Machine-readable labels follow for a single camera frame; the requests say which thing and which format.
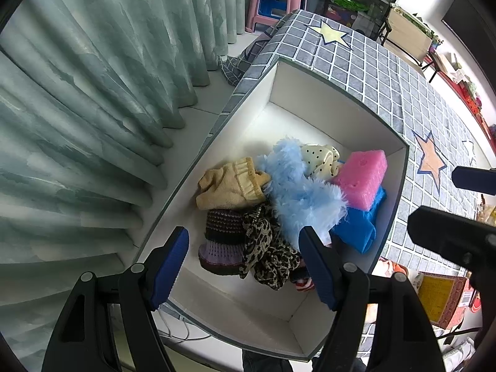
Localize red-covered side table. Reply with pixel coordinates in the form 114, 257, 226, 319
424, 42, 496, 144

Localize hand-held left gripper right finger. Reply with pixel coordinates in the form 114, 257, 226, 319
298, 227, 446, 372

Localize grey checked star blanket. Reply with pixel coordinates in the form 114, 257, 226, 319
207, 10, 491, 276

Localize pink sponge with holes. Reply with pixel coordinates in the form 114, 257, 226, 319
332, 150, 388, 208

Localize cream dotted cloth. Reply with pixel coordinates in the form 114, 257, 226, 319
300, 143, 342, 182

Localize pink knitted sock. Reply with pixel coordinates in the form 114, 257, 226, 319
289, 267, 315, 292

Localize bright blue cloth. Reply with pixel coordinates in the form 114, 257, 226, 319
329, 186, 388, 254

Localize grey-green cardboard box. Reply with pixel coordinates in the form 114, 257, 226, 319
132, 56, 410, 363

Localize pink yellow carton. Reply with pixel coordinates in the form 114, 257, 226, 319
416, 271, 481, 330

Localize orange white tissue pack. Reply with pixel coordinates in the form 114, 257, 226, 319
364, 258, 423, 326

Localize beige folding chair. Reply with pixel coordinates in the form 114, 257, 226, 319
378, 4, 440, 70

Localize leopard print scarf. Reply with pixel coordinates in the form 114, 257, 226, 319
239, 205, 303, 291

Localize person's dark trousers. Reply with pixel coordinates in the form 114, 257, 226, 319
242, 349, 295, 372

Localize light blue fluffy scarf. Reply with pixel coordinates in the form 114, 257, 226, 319
256, 137, 347, 249

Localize purple brown knitted hat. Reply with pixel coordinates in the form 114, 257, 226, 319
198, 208, 249, 276

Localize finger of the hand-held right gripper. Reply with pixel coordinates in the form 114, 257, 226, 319
407, 206, 496, 268
451, 166, 496, 196

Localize pink plastic stool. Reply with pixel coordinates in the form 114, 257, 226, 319
245, 0, 308, 33

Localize beige knitted cloth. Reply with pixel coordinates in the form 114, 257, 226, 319
196, 157, 271, 212

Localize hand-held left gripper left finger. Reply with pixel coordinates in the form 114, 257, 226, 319
42, 226, 190, 372

